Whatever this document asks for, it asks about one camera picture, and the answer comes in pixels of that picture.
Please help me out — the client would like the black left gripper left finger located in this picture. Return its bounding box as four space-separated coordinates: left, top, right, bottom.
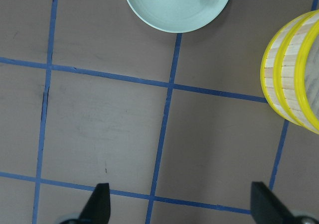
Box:
61 183 110 224

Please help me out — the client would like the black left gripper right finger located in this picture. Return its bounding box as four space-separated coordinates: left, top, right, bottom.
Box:
250 182 319 224

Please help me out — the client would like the yellow bamboo steamer layer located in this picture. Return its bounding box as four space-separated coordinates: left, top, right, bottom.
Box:
274 10 319 133
260 11 313 125

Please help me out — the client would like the light green round plate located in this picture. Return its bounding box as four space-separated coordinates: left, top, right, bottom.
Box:
127 0 229 33

